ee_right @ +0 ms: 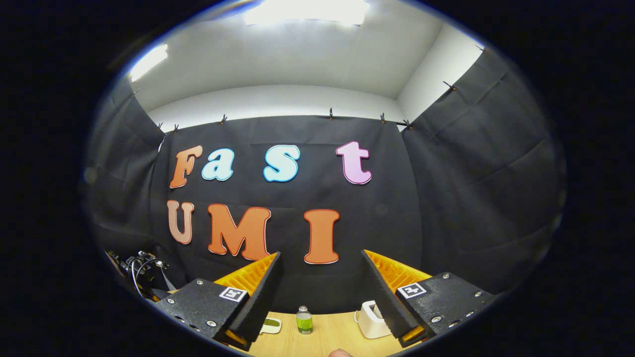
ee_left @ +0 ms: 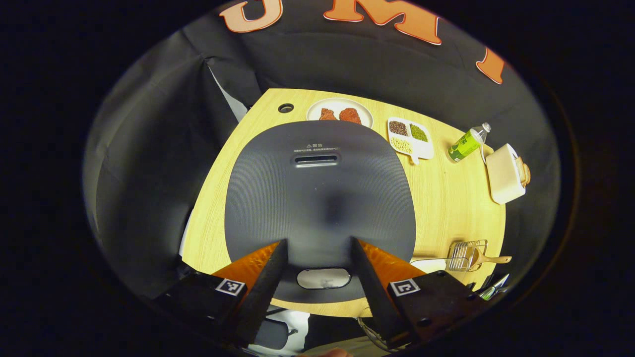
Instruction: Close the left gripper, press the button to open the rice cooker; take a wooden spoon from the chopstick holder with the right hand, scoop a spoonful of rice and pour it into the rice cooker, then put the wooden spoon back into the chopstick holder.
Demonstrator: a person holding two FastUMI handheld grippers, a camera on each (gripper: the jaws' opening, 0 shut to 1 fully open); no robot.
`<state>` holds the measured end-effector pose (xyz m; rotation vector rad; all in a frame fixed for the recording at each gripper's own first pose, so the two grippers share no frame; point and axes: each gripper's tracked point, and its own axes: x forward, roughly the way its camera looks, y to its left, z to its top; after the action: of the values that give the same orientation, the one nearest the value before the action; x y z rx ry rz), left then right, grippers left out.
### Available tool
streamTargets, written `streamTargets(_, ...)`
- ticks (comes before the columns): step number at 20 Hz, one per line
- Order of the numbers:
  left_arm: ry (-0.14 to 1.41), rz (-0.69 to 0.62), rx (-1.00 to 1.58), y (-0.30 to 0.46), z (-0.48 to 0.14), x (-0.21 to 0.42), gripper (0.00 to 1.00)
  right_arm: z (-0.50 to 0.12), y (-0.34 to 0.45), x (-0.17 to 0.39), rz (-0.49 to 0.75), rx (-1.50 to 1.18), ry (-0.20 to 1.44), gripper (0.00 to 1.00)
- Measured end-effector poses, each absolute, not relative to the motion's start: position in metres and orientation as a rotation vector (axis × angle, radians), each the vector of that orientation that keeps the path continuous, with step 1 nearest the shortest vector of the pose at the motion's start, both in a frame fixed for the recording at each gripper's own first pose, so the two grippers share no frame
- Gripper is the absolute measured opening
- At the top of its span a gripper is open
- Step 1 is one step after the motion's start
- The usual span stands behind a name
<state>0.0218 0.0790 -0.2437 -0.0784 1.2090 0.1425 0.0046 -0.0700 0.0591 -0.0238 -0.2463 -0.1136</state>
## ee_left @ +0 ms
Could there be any white toaster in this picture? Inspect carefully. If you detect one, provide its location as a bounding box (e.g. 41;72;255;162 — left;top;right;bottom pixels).
485;143;531;205

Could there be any green label plastic bottle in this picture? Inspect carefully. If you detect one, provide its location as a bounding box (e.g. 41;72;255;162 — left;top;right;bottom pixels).
448;122;492;163

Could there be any wire chopstick holder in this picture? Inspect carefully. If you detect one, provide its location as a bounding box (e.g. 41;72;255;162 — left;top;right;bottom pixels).
448;239;488;272

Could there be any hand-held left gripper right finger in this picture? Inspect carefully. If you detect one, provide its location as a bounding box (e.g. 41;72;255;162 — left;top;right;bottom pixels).
351;237;489;349

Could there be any black office chair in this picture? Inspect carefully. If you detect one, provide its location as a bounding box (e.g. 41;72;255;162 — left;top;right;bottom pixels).
255;317;298;351

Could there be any white divided bean dish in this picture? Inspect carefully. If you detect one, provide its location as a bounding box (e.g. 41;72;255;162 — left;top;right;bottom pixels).
387;117;435;165

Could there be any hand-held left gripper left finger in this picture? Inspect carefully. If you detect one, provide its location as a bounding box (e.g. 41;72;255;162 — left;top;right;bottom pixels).
154;239;289;347

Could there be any black rice cooker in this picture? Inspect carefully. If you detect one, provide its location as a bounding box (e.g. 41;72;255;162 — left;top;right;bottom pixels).
224;120;416;304

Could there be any round white plate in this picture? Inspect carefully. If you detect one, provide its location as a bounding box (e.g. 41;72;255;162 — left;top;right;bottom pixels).
307;98;374;128

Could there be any white rice container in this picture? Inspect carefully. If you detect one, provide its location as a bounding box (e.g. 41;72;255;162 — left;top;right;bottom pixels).
411;257;452;274

